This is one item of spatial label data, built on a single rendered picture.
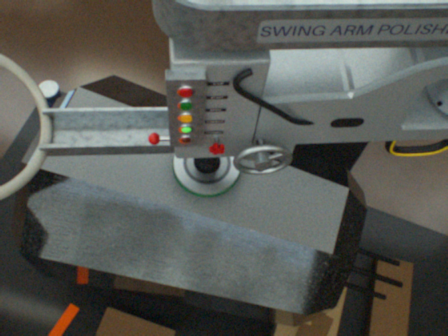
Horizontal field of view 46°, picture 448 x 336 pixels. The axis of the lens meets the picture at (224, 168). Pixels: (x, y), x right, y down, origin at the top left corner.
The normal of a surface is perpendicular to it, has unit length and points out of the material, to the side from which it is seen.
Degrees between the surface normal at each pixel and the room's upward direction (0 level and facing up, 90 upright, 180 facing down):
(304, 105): 90
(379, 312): 0
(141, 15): 0
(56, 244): 45
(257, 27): 90
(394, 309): 0
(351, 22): 90
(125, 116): 90
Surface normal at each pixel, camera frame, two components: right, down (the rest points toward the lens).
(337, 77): -0.01, -0.43
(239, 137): 0.07, 0.90
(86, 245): -0.15, 0.30
